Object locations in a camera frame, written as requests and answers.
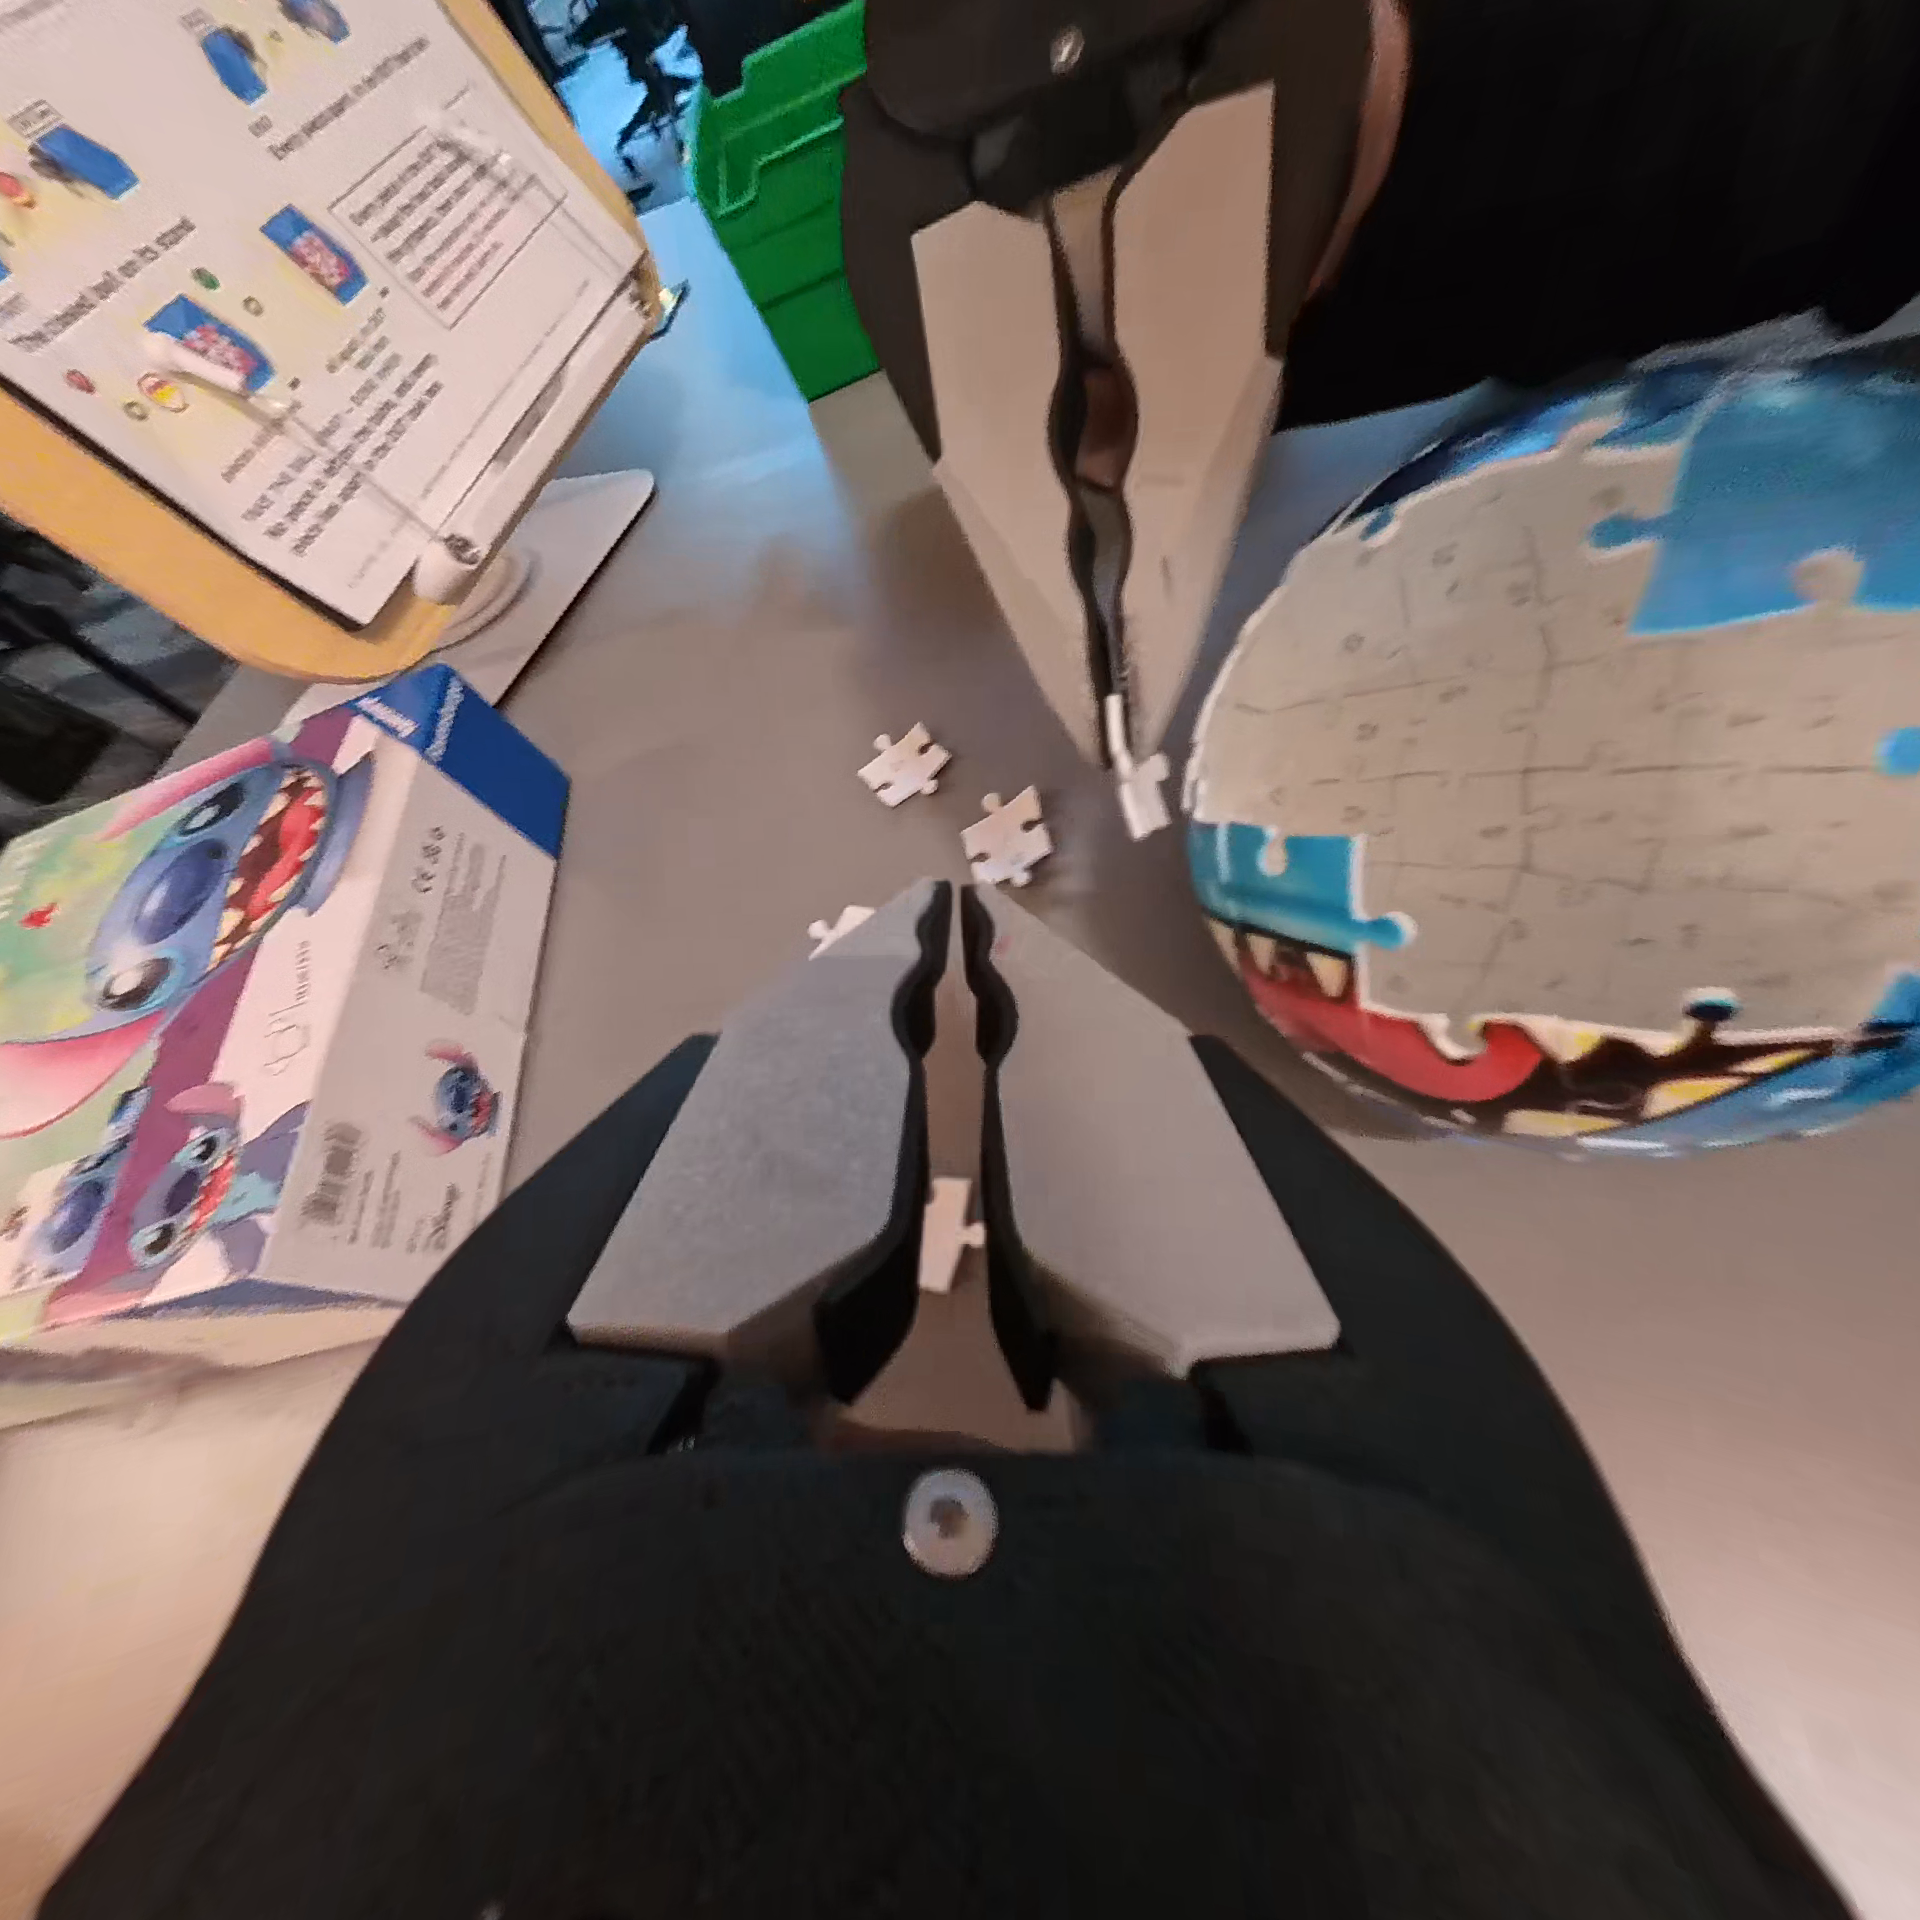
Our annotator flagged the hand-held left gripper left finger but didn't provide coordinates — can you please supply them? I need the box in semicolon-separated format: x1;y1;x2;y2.
568;880;958;1410

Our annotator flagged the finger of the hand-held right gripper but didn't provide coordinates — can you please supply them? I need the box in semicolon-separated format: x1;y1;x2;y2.
909;200;1128;770
1108;82;1286;758

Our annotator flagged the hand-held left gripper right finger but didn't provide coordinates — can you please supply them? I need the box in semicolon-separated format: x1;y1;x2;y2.
962;884;1347;1414

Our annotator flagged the blue puzzle ball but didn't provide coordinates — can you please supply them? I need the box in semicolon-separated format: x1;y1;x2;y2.
1184;306;1920;1163

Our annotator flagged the cartoon puzzle box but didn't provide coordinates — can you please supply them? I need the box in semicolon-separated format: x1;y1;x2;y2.
0;662;571;1345

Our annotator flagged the person's right hand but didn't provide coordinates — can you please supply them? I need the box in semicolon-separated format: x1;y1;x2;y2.
1313;0;1411;301

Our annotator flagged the green plastic bin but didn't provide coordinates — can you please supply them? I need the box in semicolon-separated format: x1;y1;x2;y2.
685;0;888;406

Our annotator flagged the printed instruction sheet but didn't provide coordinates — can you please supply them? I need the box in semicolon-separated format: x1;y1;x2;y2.
0;0;655;631

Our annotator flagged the instruction sheet on stand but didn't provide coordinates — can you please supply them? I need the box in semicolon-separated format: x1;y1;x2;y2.
0;0;662;710

